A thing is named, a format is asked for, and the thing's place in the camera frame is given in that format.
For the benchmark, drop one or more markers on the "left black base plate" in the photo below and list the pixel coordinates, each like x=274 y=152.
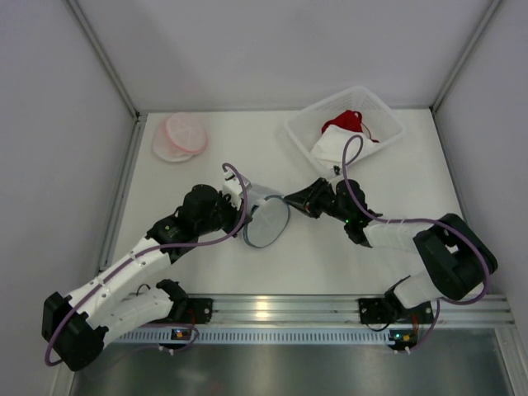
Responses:
x=191 y=311

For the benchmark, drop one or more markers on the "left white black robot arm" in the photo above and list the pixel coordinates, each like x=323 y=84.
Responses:
x=78 y=326

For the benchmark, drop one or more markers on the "blue trimmed mesh laundry bag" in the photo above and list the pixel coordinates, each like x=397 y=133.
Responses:
x=270 y=215

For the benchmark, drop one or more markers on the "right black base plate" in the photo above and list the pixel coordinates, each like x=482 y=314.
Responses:
x=377 y=311

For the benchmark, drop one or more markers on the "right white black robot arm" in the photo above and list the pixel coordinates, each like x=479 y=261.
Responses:
x=455 y=260

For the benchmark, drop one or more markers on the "aluminium mounting rail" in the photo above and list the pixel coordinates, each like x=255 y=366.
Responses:
x=313 y=309

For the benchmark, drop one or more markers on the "perforated white cable duct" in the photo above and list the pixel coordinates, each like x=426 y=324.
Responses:
x=264 y=336

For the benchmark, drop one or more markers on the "white garment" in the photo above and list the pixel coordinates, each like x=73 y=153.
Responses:
x=329 y=148

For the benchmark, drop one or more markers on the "red garment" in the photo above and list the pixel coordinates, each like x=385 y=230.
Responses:
x=352 y=121

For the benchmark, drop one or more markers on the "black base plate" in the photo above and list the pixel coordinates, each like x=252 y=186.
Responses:
x=377 y=311
x=191 y=311

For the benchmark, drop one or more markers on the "white plastic basket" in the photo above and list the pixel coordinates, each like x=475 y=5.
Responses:
x=304 y=127

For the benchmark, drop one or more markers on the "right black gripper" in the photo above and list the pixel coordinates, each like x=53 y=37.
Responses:
x=322 y=198

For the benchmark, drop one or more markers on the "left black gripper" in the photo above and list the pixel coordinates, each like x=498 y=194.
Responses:
x=238 y=216

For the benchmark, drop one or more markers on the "pink trimmed mesh laundry bag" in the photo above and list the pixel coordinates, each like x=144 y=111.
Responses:
x=179 y=137

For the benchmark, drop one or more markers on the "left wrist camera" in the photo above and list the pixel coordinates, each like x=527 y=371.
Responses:
x=232 y=187

